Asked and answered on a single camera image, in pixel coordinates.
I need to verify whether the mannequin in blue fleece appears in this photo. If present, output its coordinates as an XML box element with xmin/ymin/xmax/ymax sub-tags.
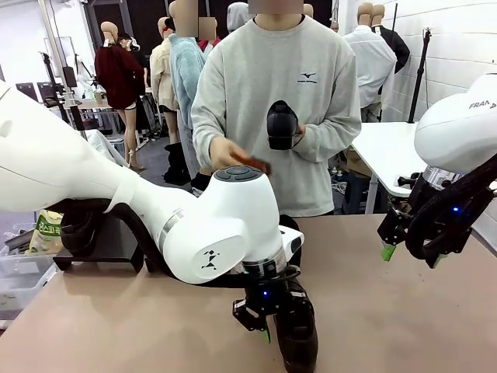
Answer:
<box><xmin>169</xmin><ymin>0</ymin><xmax>207</xmax><ymax>183</ymax></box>

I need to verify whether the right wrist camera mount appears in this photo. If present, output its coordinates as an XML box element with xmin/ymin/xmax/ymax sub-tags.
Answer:
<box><xmin>396</xmin><ymin>173</ymin><xmax>423</xmax><ymax>188</ymax></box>

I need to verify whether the person's left hand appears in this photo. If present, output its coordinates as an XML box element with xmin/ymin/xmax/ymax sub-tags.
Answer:
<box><xmin>290</xmin><ymin>123</ymin><xmax>308</xmax><ymax>148</ymax></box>

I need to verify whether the mannequin in black jacket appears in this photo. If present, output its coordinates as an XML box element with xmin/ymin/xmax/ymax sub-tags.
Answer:
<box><xmin>370</xmin><ymin>3</ymin><xmax>412</xmax><ymax>75</ymax></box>

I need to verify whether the mannequin in white shirt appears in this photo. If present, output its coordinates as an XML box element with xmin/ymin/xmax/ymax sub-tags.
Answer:
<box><xmin>343</xmin><ymin>2</ymin><xmax>398</xmax><ymax>124</ymax></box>

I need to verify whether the black office chair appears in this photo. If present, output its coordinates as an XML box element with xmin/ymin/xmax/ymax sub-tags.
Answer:
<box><xmin>37</xmin><ymin>80</ymin><xmax>59</xmax><ymax>108</ymax></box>
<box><xmin>16</xmin><ymin>82</ymin><xmax>40</xmax><ymax>104</ymax></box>

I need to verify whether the mannequin in beige jacket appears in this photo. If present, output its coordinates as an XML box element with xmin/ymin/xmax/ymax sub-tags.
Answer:
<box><xmin>149</xmin><ymin>17</ymin><xmax>182</xmax><ymax>147</ymax></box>

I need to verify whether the mannequin in grey hoodie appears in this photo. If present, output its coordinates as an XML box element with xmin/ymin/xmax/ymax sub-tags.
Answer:
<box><xmin>226</xmin><ymin>2</ymin><xmax>252</xmax><ymax>32</ymax></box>

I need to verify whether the grey metal rail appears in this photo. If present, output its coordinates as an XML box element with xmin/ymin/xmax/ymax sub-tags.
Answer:
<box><xmin>4</xmin><ymin>228</ymin><xmax>38</xmax><ymax>252</ymax></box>

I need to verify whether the grey-sleeved right forearm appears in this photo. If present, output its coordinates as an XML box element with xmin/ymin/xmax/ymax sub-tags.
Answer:
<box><xmin>190</xmin><ymin>112</ymin><xmax>230</xmax><ymax>170</ymax></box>

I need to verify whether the black pole with silver clamp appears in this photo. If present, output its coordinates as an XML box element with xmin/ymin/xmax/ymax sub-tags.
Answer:
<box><xmin>61</xmin><ymin>65</ymin><xmax>89</xmax><ymax>141</ymax></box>

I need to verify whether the brown shoe brush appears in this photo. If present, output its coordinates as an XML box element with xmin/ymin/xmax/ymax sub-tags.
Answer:
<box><xmin>228</xmin><ymin>150</ymin><xmax>273</xmax><ymax>175</ymax></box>

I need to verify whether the person's right hand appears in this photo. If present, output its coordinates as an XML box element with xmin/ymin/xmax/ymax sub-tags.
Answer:
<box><xmin>209</xmin><ymin>136</ymin><xmax>253</xmax><ymax>171</ymax></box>

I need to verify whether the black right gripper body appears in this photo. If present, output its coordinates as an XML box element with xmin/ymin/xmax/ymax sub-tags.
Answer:
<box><xmin>405</xmin><ymin>180</ymin><xmax>473</xmax><ymax>249</ymax></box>

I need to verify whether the grey-sleeved left forearm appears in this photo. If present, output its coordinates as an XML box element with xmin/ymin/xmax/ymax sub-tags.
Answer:
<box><xmin>298</xmin><ymin>116</ymin><xmax>362</xmax><ymax>160</ymax></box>

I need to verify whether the brown cardboard box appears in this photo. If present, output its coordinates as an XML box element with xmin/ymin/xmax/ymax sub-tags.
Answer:
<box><xmin>343</xmin><ymin>149</ymin><xmax>370</xmax><ymax>176</ymax></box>

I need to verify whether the mannequin in maroon sweater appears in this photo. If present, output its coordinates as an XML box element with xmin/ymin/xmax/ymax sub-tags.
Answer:
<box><xmin>94</xmin><ymin>21</ymin><xmax>147</xmax><ymax>172</ymax></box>

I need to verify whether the black tripod stand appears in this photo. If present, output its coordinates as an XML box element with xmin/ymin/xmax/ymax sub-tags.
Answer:
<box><xmin>406</xmin><ymin>27</ymin><xmax>434</xmax><ymax>124</ymax></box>

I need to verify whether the white side table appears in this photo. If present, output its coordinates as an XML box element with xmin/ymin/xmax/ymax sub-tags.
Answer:
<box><xmin>349</xmin><ymin>121</ymin><xmax>428</xmax><ymax>214</ymax></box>

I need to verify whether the clear plastic bin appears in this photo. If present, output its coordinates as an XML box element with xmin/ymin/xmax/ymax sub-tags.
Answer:
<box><xmin>0</xmin><ymin>252</ymin><xmax>57</xmax><ymax>312</ymax></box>

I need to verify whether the green and white bag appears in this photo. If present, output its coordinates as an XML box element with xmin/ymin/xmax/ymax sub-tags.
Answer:
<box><xmin>25</xmin><ymin>209</ymin><xmax>65</xmax><ymax>256</ymax></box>

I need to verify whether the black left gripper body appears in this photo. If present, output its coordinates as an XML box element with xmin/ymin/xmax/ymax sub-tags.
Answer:
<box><xmin>242</xmin><ymin>283</ymin><xmax>290</xmax><ymax>314</ymax></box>

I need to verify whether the person in grey sweatshirt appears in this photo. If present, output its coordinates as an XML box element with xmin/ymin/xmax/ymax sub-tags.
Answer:
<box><xmin>190</xmin><ymin>13</ymin><xmax>362</xmax><ymax>218</ymax></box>

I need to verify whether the thin black tripod pole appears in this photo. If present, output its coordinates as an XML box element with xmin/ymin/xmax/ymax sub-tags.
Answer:
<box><xmin>40</xmin><ymin>52</ymin><xmax>73</xmax><ymax>125</ymax></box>

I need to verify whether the black garment heap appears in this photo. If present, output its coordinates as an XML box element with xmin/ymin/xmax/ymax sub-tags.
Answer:
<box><xmin>162</xmin><ymin>141</ymin><xmax>193</xmax><ymax>187</ymax></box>

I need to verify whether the wooden background table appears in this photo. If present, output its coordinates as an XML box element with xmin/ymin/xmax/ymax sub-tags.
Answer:
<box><xmin>75</xmin><ymin>99</ymin><xmax>121</xmax><ymax>133</ymax></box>

